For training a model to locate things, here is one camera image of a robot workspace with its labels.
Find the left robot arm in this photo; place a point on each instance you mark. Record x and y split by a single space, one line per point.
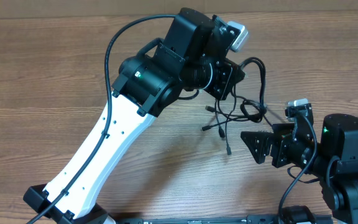
192 56

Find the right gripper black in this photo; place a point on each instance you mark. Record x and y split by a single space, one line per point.
279 142

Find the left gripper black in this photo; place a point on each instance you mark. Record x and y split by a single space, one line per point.
228 74

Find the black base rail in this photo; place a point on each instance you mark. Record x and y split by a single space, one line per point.
297 215

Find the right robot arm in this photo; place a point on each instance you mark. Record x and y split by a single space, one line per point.
332 158

